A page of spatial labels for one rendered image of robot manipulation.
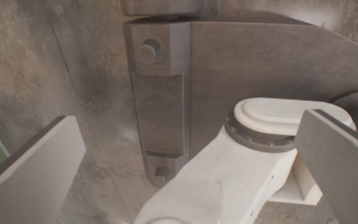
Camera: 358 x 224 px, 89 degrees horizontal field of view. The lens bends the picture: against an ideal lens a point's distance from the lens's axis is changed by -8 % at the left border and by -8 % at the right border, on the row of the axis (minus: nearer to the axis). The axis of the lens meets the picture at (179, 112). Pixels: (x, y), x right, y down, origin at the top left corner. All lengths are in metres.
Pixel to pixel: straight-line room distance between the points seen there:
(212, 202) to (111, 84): 0.61
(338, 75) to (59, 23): 0.81
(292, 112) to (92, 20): 0.62
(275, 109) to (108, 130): 0.68
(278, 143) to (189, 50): 0.26
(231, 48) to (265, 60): 0.08
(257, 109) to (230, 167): 0.12
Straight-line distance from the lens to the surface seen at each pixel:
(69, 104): 0.93
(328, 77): 0.53
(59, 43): 0.83
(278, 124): 0.36
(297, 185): 0.51
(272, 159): 0.34
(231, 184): 0.29
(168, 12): 0.43
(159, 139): 0.56
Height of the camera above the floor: 0.61
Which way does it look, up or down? 58 degrees down
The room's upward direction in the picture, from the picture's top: 160 degrees counter-clockwise
